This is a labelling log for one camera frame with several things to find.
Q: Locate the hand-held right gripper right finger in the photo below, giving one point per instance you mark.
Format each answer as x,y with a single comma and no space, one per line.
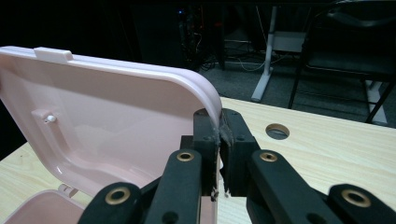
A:
238,140

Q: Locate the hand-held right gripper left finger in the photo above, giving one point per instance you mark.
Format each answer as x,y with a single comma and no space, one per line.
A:
205,137

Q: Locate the black chair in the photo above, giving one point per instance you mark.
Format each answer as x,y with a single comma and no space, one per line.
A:
345,59

